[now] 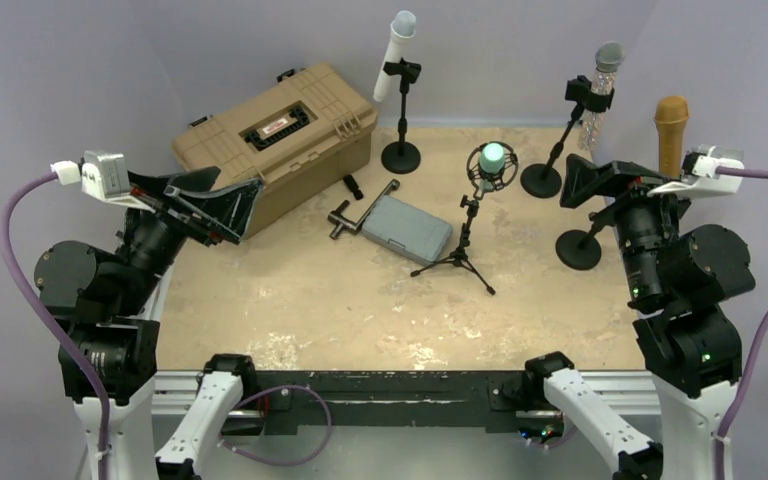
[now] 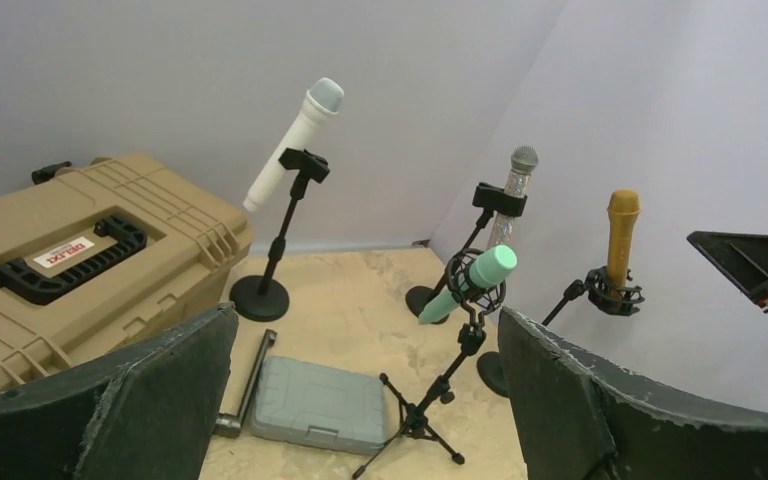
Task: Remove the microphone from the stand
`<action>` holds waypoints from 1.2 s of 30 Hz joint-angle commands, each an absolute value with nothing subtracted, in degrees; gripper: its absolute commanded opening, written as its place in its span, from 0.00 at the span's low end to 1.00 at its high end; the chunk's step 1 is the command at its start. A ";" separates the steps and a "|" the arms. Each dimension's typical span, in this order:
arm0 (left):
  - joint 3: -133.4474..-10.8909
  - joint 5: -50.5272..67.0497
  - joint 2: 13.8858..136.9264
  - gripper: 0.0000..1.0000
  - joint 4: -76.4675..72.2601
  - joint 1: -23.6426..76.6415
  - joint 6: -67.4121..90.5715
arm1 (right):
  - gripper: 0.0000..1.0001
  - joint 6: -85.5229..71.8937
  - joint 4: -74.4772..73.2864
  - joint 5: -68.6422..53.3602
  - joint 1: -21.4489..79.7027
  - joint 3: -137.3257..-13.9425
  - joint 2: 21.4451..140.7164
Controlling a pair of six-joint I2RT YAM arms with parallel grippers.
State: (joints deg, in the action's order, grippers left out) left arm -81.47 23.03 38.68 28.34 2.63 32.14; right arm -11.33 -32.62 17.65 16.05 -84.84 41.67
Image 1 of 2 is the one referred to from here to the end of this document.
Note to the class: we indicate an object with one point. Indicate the grey plastic case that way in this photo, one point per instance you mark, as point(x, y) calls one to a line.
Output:
point(407, 230)

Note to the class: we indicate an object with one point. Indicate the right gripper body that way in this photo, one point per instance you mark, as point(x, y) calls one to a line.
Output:
point(642, 221)

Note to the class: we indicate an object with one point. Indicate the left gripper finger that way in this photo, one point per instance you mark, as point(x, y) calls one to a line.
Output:
point(222, 214)
point(199, 180)

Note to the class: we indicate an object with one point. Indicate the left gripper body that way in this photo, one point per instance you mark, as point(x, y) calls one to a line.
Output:
point(154, 236)

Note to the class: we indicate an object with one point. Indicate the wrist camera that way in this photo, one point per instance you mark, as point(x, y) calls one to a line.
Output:
point(700, 177)
point(104, 175)

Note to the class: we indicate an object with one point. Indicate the black shock-mount stand, right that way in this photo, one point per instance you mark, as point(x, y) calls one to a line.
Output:
point(579, 249)

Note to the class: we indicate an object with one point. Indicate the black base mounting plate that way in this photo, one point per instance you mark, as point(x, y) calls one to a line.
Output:
point(495, 401)

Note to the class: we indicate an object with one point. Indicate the mint green microphone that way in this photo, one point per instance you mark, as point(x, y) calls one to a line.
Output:
point(492, 159)

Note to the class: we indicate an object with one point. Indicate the dark metal pipe wrench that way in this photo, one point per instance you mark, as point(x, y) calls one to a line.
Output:
point(343, 224)

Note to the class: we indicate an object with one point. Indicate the gold microphone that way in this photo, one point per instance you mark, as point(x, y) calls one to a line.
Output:
point(670, 118)

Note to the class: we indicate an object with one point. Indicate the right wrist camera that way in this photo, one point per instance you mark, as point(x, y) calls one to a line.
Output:
point(700, 177)

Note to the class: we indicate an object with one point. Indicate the black tripod shock mount stand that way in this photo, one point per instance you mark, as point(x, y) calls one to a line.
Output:
point(482, 185)

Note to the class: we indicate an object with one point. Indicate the tan plastic tool case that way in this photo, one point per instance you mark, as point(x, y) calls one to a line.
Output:
point(300, 137)

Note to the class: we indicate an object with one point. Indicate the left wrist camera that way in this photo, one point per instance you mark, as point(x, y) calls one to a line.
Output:
point(104, 175)

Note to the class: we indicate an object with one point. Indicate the glitter silver microphone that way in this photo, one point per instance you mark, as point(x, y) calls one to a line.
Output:
point(608, 58)

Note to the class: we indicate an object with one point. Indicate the white microphone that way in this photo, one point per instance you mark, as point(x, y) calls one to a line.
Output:
point(402, 31)

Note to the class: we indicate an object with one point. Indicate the small black cylinder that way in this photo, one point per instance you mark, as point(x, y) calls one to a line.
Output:
point(352, 185)

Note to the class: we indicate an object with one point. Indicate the black round-base stand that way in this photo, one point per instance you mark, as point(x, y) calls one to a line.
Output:
point(542, 180)
point(401, 156)

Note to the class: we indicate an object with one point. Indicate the aluminium rail frame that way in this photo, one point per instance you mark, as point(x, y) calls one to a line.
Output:
point(629, 393)

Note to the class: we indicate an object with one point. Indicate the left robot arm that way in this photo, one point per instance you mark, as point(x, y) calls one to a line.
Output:
point(97, 299)

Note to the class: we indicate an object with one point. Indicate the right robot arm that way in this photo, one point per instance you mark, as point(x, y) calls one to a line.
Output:
point(677, 282)

